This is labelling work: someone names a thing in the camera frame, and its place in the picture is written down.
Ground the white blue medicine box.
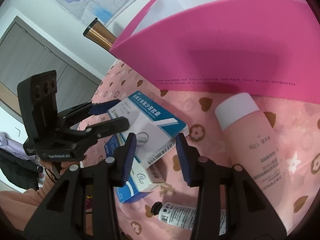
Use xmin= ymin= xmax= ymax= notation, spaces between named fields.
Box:
xmin=108 ymin=91 xmax=189 ymax=168

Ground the small white cream tube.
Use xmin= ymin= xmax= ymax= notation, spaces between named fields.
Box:
xmin=151 ymin=201 xmax=227 ymax=236

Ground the blue capsule medicine box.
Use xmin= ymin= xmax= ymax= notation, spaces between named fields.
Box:
xmin=103 ymin=133 xmax=166 ymax=204

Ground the pink lotion tube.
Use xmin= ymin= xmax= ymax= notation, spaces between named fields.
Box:
xmin=215 ymin=93 xmax=289 ymax=205

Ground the pink sleeve left forearm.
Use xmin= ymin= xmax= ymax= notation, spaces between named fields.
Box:
xmin=0 ymin=174 xmax=56 ymax=231

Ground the person's left hand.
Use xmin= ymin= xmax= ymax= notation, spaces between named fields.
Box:
xmin=40 ymin=160 xmax=80 ymax=179

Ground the grey door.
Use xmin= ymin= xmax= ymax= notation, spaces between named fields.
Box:
xmin=1 ymin=17 xmax=101 ymax=115

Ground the copper travel mug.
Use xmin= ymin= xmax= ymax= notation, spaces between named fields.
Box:
xmin=83 ymin=17 xmax=117 ymax=51

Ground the pink cardboard box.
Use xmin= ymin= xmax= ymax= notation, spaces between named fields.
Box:
xmin=110 ymin=0 xmax=319 ymax=103

